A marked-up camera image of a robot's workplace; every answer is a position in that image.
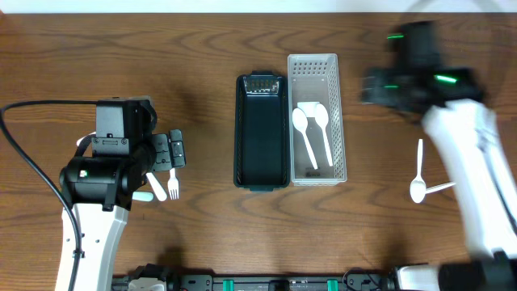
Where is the white fork tines down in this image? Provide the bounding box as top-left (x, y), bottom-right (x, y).
top-left (167, 168), bottom-right (179, 200)

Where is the white fork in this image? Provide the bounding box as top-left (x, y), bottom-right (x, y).
top-left (146, 172), bottom-right (168, 201)
top-left (132, 192), bottom-right (154, 202)

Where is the black plastic basket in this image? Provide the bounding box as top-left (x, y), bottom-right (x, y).
top-left (233, 71), bottom-right (290, 192)

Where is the clear plastic basket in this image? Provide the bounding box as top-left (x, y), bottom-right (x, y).
top-left (288, 53), bottom-right (347, 186)

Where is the white spoon thin handle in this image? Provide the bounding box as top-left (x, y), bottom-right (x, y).
top-left (410, 139), bottom-right (427, 204)

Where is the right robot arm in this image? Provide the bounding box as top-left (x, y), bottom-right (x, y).
top-left (361, 21), bottom-right (516, 290)

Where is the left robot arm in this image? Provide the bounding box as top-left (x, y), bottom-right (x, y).
top-left (56, 96), bottom-right (186, 290)

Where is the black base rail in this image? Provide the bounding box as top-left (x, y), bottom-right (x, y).
top-left (111, 264), bottom-right (399, 291)

